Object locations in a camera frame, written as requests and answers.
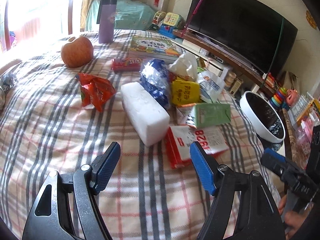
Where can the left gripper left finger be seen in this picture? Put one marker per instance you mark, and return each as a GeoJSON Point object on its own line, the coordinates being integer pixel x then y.
{"type": "Point", "coordinates": [50, 215]}

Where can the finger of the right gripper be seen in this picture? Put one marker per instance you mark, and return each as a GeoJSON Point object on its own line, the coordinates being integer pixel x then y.
{"type": "Point", "coordinates": [282, 166]}

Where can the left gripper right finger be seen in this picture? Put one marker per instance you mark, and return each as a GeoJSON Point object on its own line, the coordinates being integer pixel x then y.
{"type": "Point", "coordinates": [258, 216]}

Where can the white rimmed black trash bin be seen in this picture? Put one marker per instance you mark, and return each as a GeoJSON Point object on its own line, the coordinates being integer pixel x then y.
{"type": "Point", "coordinates": [265, 120]}

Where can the red white paper box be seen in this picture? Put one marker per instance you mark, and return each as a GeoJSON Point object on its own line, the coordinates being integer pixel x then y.
{"type": "Point", "coordinates": [179, 139]}

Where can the green carton box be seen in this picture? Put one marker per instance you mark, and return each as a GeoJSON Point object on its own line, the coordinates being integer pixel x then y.
{"type": "Point", "coordinates": [200, 115]}

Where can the red snack bag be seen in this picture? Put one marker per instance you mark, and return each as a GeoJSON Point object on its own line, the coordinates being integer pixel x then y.
{"type": "Point", "coordinates": [95, 90]}

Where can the white foam block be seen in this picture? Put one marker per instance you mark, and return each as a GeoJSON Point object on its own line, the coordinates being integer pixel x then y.
{"type": "Point", "coordinates": [147, 116]}

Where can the yellow snack packet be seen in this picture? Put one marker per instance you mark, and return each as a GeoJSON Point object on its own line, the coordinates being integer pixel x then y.
{"type": "Point", "coordinates": [184, 92]}

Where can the white tissue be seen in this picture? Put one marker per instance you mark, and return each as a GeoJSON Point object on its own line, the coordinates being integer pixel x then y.
{"type": "Point", "coordinates": [185, 67]}

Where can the blue foil snack bag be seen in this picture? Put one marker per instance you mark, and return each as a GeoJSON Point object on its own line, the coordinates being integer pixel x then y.
{"type": "Point", "coordinates": [154, 78]}

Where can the white plastic wrapper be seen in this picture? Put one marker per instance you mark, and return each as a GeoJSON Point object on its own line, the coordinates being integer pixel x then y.
{"type": "Point", "coordinates": [211, 86]}

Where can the person's right hand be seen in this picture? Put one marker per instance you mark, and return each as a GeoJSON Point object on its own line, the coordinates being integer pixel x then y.
{"type": "Point", "coordinates": [292, 219]}

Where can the clear plastic storage boxes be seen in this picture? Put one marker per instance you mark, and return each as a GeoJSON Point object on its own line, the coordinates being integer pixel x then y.
{"type": "Point", "coordinates": [304, 116]}

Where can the pink toy basket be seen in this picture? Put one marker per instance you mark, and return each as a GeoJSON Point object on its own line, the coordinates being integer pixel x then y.
{"type": "Point", "coordinates": [292, 97]}

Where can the wooden lantern box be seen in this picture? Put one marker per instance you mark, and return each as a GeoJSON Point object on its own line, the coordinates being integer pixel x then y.
{"type": "Point", "coordinates": [236, 86]}

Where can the stacked round tins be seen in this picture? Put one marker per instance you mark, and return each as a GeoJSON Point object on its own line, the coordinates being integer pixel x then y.
{"type": "Point", "coordinates": [229, 79]}

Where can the black curved television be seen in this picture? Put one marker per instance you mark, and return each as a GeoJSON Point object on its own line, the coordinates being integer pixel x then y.
{"type": "Point", "coordinates": [248, 28]}

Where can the red candy box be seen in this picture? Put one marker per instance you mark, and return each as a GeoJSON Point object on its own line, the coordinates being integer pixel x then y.
{"type": "Point", "coordinates": [126, 65]}

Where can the red apple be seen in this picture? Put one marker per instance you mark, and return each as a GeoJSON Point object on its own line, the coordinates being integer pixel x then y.
{"type": "Point", "coordinates": [77, 51]}

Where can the colourful children's book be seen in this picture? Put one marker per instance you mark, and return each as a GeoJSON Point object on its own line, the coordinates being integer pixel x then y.
{"type": "Point", "coordinates": [153, 47]}

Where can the toy cash register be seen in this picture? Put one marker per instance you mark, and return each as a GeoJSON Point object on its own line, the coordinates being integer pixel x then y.
{"type": "Point", "coordinates": [166, 22]}

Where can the teal covered furniture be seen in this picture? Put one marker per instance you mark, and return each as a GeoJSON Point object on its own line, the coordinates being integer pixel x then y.
{"type": "Point", "coordinates": [129, 14]}

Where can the purple thermos bottle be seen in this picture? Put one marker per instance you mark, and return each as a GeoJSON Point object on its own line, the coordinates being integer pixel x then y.
{"type": "Point", "coordinates": [106, 19]}

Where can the rainbow stacking ring toy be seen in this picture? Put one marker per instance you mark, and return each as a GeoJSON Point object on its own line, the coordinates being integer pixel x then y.
{"type": "Point", "coordinates": [278, 99]}

